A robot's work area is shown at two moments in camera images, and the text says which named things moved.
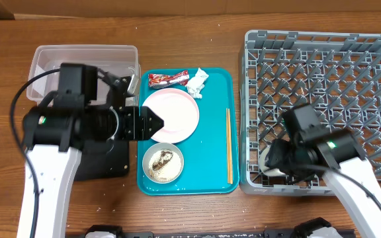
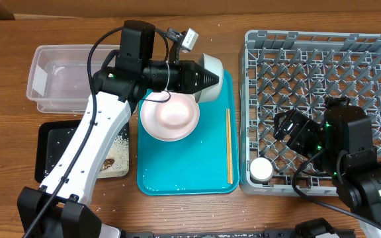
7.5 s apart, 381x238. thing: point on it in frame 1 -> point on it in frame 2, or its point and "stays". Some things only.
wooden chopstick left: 227,148 stays
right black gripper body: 285,157 -> 310,139
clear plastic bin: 121,60 stays
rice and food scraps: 165,165 -> 116,162
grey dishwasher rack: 354,80 stays
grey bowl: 163,163 -> 215,65
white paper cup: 264,166 -> 261,170
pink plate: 178,110 stays
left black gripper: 135,127 -> 186,76
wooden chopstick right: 230,147 stays
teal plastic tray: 211,153 stays
